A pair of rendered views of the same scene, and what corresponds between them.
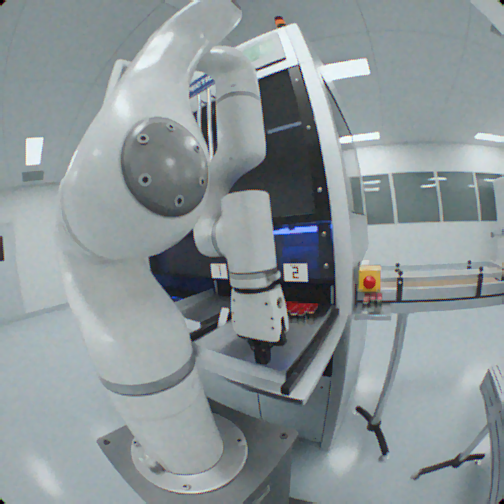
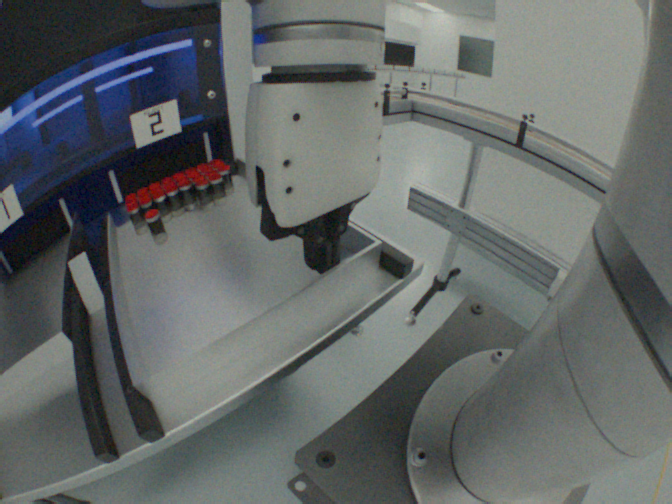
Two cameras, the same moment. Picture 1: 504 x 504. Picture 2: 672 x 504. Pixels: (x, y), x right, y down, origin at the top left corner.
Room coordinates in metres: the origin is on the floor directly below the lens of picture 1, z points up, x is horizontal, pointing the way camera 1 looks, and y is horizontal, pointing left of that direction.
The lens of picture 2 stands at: (0.32, 0.19, 1.09)
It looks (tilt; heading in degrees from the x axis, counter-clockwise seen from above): 40 degrees down; 284
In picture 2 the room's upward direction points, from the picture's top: straight up
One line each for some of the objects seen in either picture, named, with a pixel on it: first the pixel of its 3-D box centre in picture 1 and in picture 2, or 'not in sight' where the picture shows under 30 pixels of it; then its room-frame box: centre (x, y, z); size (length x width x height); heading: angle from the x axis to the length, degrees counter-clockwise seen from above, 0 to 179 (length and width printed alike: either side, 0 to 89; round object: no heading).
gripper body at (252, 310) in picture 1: (257, 309); (319, 134); (0.38, 0.00, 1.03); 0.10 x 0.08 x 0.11; 56
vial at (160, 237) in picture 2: not in sight; (156, 228); (0.62, -0.01, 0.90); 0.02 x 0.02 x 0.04
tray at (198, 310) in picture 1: (208, 305); (23, 296); (0.83, 0.20, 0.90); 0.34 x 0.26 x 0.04; 146
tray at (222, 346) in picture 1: (270, 331); (203, 233); (0.55, -0.03, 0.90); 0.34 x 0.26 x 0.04; 146
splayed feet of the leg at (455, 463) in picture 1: (455, 464); (438, 288); (0.06, -0.85, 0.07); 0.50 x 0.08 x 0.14; 56
